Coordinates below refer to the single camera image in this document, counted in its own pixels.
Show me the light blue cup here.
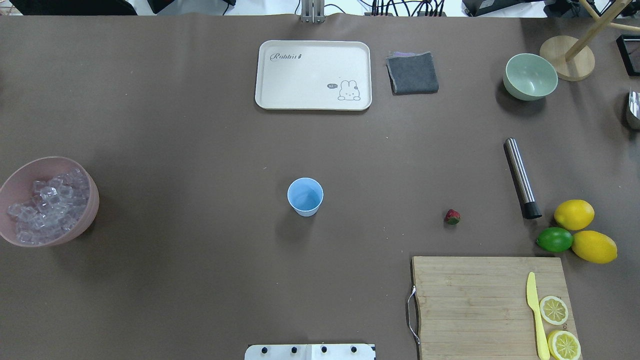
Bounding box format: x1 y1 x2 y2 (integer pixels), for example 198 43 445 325
286 177 324 217

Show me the clear ice cubes pile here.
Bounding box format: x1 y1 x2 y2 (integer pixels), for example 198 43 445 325
7 168 90 246

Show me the wooden cup tree stand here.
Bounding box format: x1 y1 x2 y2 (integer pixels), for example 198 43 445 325
539 0 640 82

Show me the cream rabbit tray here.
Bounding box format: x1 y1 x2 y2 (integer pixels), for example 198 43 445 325
254 39 373 111

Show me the red strawberry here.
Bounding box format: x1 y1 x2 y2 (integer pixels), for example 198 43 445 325
443 208 461 226

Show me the grey folded cloth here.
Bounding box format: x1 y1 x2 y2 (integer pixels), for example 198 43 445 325
385 51 440 95

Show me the wooden cutting board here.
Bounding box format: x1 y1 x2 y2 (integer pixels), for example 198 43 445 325
410 256 572 360

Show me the steel muddler black tip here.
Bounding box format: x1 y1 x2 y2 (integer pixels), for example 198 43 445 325
503 137 542 220

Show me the green bowl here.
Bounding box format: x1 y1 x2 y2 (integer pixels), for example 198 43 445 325
502 53 559 101

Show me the green lime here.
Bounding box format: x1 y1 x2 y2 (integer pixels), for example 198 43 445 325
535 227 574 253

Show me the yellow plastic knife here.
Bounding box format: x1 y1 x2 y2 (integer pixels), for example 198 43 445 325
525 272 551 360

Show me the upper yellow lemon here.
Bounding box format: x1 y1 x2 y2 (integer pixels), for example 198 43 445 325
553 199 595 231

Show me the yellow lemon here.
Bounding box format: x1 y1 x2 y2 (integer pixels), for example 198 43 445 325
553 199 595 231
571 230 618 264

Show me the upper lemon slice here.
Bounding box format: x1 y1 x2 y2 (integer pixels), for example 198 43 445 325
539 295 569 326

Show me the lemon slice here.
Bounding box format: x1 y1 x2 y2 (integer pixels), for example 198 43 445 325
539 295 569 326
547 330 582 360

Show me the pink bowl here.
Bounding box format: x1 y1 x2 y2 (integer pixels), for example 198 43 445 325
0 156 99 248

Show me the lower yellow lemon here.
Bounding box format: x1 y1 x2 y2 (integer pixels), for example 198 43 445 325
571 230 618 264

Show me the lower lemon slice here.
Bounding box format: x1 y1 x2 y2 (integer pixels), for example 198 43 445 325
547 330 582 360

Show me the aluminium frame post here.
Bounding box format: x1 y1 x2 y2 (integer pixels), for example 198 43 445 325
299 0 326 24

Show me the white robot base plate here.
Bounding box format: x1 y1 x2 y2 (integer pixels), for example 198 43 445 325
244 342 377 360

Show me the black picture frame tray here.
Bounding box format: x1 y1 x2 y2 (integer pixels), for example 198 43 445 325
615 34 640 76

